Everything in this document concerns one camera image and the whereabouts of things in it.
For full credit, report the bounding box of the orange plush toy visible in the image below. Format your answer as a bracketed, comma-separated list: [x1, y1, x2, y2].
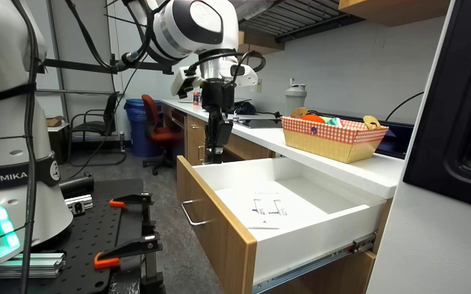
[300, 111, 328, 124]

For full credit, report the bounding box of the white drawer wooden front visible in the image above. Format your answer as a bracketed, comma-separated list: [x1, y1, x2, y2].
[176, 153, 396, 294]

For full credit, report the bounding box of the black cooktop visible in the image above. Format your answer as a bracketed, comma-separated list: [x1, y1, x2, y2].
[378, 121, 416, 160]

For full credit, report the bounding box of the red office chair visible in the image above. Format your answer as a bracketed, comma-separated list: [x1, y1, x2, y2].
[140, 93, 187, 176]

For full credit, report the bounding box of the black block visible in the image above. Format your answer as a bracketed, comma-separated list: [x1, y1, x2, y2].
[58, 174, 97, 199]

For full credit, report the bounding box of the cardboard box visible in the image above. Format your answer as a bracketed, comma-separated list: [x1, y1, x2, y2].
[45, 114, 73, 134]

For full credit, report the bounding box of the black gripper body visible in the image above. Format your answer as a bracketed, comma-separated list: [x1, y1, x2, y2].
[200, 78, 238, 137]

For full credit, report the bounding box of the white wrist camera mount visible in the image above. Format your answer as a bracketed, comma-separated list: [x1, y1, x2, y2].
[169, 63, 262, 101]

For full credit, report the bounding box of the silver metal block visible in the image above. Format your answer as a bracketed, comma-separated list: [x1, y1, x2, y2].
[63, 192, 96, 217]

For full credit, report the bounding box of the small yellow object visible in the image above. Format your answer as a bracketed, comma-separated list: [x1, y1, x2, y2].
[360, 112, 385, 132]

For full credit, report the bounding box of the red checkered cardboard basket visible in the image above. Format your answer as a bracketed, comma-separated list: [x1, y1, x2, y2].
[280, 112, 392, 165]

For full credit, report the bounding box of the blue trash bin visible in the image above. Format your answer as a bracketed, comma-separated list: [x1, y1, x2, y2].
[123, 96, 161, 160]

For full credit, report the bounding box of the stainless steel range hood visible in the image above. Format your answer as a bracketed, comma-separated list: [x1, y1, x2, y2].
[239, 0, 370, 45]

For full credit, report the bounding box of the black power cable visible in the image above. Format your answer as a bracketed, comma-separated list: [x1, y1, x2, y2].
[383, 90, 426, 124]

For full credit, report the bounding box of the aluminium extrusion bar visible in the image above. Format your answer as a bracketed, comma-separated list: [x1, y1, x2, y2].
[0, 251, 68, 281]

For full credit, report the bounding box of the grey water jug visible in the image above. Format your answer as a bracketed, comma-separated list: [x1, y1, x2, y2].
[284, 76, 310, 117]

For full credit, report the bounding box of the wooden upper cabinet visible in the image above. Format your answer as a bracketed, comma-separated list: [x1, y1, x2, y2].
[338, 0, 455, 29]

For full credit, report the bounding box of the black boom bar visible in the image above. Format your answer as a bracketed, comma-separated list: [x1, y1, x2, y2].
[38, 55, 176, 76]

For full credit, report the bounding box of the silver drawer handle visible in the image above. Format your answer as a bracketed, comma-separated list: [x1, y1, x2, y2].
[181, 197, 212, 228]

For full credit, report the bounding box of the white printed manual sheet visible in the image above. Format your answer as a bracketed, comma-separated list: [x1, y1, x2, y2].
[244, 191, 331, 232]

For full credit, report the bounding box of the black clamp orange handle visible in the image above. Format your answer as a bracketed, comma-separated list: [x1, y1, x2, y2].
[109, 191, 158, 237]
[92, 233, 167, 294]

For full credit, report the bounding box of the black metal chair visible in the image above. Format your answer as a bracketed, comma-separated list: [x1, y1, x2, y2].
[68, 90, 130, 168]

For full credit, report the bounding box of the wooden base cabinet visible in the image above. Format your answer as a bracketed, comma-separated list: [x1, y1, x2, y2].
[169, 111, 393, 294]

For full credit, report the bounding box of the black perforated table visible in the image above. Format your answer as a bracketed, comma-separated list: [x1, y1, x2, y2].
[0, 176, 167, 294]

